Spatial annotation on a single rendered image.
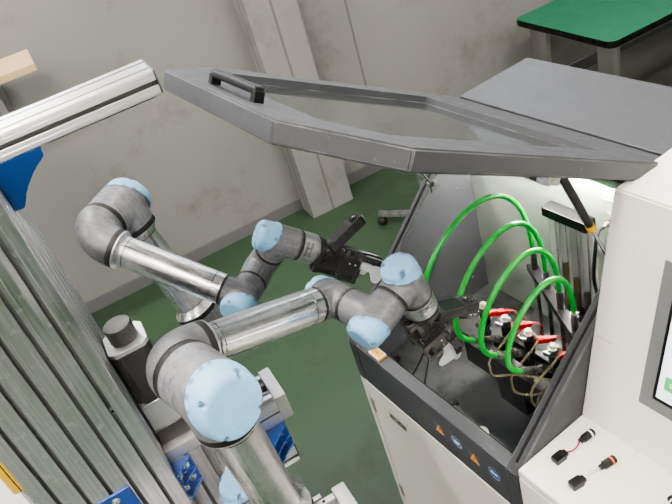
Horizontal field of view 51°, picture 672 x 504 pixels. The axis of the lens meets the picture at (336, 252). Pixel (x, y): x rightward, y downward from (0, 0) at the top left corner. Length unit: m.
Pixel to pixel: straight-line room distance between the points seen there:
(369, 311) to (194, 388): 0.41
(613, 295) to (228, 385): 0.87
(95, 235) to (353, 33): 3.11
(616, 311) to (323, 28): 3.20
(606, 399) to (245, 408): 0.92
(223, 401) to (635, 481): 0.97
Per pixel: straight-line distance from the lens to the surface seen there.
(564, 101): 1.98
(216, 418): 1.10
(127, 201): 1.78
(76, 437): 1.49
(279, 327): 1.33
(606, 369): 1.70
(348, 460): 3.09
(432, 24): 4.85
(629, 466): 1.73
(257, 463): 1.24
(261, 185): 4.56
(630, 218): 1.51
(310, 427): 3.26
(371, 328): 1.34
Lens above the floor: 2.38
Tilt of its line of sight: 34 degrees down
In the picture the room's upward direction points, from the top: 18 degrees counter-clockwise
